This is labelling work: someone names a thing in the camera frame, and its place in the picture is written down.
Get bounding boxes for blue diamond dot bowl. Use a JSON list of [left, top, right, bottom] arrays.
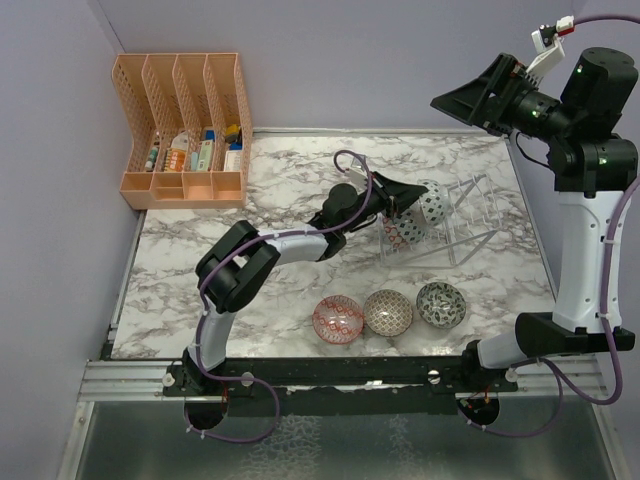
[[395, 209, 427, 245]]

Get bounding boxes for brown lattice pattern bowl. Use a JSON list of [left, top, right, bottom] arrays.
[[363, 289, 413, 337]]

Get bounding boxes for black white leaf bowl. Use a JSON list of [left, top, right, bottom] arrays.
[[416, 282, 467, 329]]

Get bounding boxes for yellow black toy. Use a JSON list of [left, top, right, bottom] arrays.
[[225, 124, 242, 144]]

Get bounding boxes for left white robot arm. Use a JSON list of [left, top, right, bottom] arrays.
[[185, 172, 428, 395]]

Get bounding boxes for small marker bottles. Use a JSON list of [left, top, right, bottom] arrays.
[[144, 131, 161, 172]]

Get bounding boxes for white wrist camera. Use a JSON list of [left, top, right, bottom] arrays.
[[526, 16, 574, 86], [347, 158, 368, 189]]

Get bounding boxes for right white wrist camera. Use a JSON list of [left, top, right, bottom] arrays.
[[526, 16, 574, 86]]

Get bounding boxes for white wire dish rack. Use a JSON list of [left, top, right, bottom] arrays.
[[378, 173, 502, 269]]

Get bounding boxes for aluminium extrusion frame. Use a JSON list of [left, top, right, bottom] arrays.
[[78, 360, 170, 402]]

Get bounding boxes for orange white box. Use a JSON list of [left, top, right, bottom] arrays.
[[163, 130, 189, 173]]

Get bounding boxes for red diamond pattern bowl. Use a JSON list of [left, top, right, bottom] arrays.
[[312, 295, 365, 345]]

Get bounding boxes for peach plastic desk organizer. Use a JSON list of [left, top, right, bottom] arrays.
[[112, 53, 253, 210]]

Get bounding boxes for blue triangle pattern bowl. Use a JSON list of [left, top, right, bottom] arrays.
[[382, 217, 408, 250]]

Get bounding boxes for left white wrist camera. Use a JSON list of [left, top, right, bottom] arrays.
[[347, 158, 368, 189]]

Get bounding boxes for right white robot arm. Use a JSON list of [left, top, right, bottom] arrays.
[[431, 47, 639, 391]]

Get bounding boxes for green white box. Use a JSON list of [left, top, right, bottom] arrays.
[[191, 139, 215, 172]]

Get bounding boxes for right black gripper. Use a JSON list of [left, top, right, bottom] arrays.
[[432, 52, 578, 144]]

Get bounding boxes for black mounting rail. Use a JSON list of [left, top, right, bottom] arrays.
[[138, 352, 517, 418]]

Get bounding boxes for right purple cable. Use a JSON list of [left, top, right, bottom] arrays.
[[462, 13, 640, 439]]

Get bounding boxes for pink pattern bowl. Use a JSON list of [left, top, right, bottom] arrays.
[[419, 180, 451, 228]]

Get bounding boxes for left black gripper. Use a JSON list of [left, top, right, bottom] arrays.
[[341, 171, 426, 235]]

